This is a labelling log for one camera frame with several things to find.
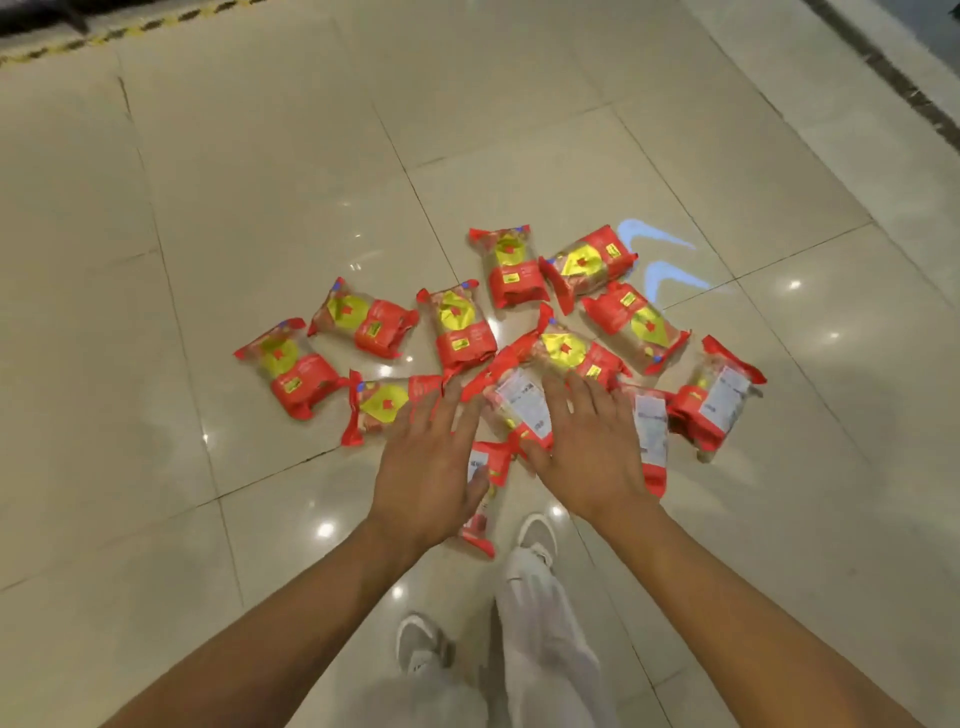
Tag person's right hand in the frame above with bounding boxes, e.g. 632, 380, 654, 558
517, 369, 666, 528

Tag person's left hand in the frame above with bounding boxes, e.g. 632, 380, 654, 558
366, 375, 493, 556

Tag person's left forearm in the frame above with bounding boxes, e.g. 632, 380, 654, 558
101, 517, 436, 728

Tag person's right forearm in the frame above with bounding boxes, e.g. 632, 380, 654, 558
596, 501, 925, 728

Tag grey white right shoe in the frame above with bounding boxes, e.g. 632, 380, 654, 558
516, 513, 561, 569

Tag grey white shoe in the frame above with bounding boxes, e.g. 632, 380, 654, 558
516, 513, 561, 569
395, 612, 457, 676

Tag pile of red snack packets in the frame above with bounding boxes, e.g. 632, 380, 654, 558
234, 223, 768, 560

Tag grey white left shoe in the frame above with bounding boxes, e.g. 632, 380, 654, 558
395, 612, 457, 676

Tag white trousers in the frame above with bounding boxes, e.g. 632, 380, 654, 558
352, 547, 625, 728

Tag yellow black hazard tape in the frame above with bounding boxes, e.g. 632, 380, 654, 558
0, 0, 269, 69

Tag dark furniture base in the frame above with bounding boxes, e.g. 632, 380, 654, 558
0, 0, 162, 37

